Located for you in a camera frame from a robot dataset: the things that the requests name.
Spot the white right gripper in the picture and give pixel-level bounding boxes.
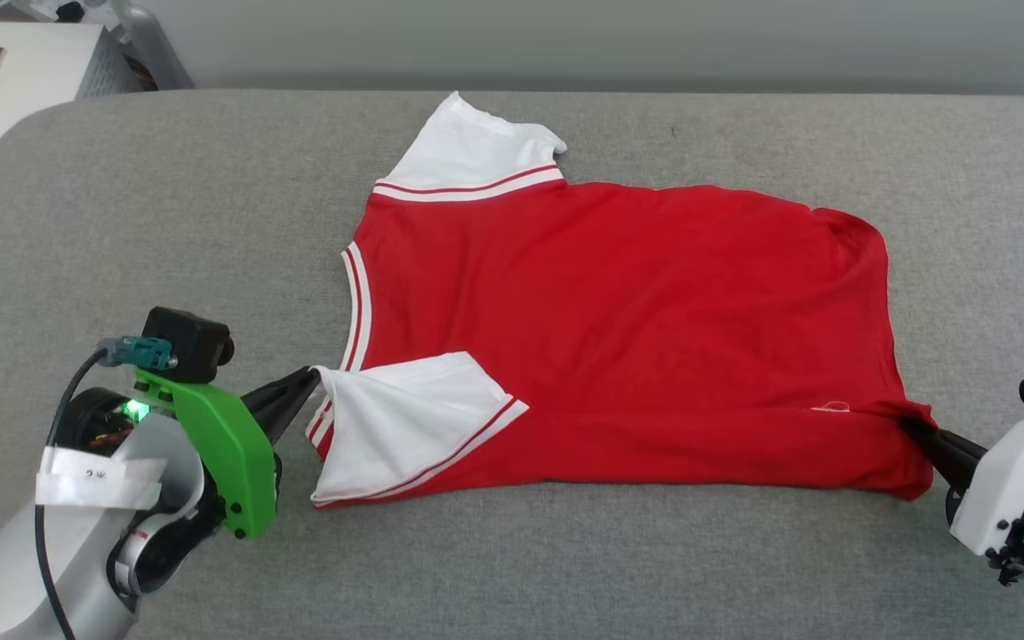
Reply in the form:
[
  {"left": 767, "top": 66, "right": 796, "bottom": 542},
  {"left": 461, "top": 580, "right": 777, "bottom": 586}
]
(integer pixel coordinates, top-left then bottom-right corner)
[{"left": 900, "top": 416, "right": 1024, "bottom": 557}]

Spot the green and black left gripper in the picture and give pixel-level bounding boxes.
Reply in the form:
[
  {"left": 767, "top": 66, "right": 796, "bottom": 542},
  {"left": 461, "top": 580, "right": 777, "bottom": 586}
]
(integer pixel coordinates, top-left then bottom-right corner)
[{"left": 133, "top": 364, "right": 325, "bottom": 541}]

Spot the red and white jersey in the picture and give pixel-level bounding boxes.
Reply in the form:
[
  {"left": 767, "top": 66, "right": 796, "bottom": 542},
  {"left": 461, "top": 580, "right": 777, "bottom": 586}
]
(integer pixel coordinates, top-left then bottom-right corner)
[{"left": 306, "top": 91, "right": 936, "bottom": 510}]

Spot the white paper tape label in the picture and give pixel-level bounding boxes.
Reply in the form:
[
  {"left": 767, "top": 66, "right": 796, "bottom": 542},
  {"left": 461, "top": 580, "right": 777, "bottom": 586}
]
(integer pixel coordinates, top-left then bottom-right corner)
[{"left": 36, "top": 444, "right": 168, "bottom": 509}]

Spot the white equipment box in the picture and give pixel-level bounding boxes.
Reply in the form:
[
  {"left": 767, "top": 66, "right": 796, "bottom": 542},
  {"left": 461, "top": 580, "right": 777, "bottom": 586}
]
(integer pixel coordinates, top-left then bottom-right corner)
[{"left": 0, "top": 22, "right": 145, "bottom": 234}]

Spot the white partition panel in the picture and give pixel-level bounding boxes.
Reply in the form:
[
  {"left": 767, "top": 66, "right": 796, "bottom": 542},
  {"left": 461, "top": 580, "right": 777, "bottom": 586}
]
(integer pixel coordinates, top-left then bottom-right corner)
[{"left": 112, "top": 0, "right": 1024, "bottom": 97}]

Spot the teal left camera connector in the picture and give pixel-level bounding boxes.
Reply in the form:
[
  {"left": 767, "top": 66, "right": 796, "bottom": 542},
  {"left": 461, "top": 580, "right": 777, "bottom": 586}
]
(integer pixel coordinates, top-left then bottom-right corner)
[{"left": 96, "top": 335, "right": 178, "bottom": 371}]

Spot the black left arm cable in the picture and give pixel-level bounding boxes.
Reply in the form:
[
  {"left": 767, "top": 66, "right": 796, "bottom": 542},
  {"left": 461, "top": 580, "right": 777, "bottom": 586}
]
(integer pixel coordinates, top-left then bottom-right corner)
[{"left": 32, "top": 348, "right": 113, "bottom": 640}]

